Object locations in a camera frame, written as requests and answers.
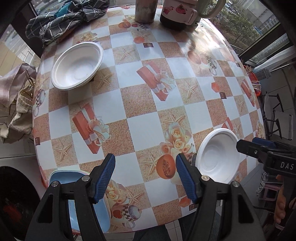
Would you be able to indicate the dark floral mug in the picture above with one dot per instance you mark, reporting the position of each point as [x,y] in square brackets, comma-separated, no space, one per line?
[177,15]

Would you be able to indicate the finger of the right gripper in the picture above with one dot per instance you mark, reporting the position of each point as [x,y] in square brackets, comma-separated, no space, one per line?
[251,149]
[263,142]

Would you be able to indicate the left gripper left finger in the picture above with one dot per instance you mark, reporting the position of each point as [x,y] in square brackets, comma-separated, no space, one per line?
[51,220]

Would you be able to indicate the white paper bowl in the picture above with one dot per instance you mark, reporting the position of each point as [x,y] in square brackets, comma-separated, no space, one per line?
[217,156]
[77,65]

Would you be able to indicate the operator hand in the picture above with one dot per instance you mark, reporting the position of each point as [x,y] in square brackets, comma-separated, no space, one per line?
[279,212]

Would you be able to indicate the metal cup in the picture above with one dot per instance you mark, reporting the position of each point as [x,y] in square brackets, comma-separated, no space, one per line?
[145,11]

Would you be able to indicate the beige pink towels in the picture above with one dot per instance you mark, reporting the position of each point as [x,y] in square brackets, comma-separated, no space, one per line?
[17,90]

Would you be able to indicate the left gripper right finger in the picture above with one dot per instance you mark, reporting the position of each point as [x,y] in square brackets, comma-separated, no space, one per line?
[239,220]

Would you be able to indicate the blue square plate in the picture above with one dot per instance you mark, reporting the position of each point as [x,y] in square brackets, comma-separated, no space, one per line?
[102,209]

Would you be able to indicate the dark plaid cloth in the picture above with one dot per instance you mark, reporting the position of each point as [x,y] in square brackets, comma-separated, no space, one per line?
[51,26]

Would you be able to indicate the red toothpick basket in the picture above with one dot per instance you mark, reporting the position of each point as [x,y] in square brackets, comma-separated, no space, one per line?
[255,82]

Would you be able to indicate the black metal rack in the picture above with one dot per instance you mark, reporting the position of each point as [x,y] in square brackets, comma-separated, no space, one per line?
[278,122]

